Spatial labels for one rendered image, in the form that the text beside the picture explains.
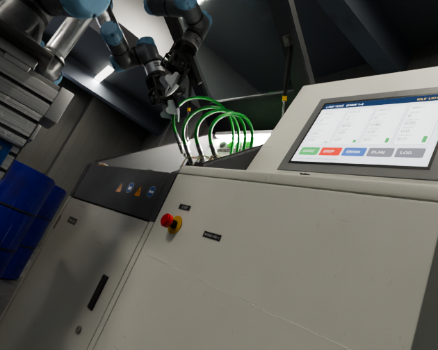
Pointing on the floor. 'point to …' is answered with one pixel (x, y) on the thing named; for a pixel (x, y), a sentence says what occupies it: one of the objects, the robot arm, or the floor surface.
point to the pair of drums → (17, 219)
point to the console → (293, 257)
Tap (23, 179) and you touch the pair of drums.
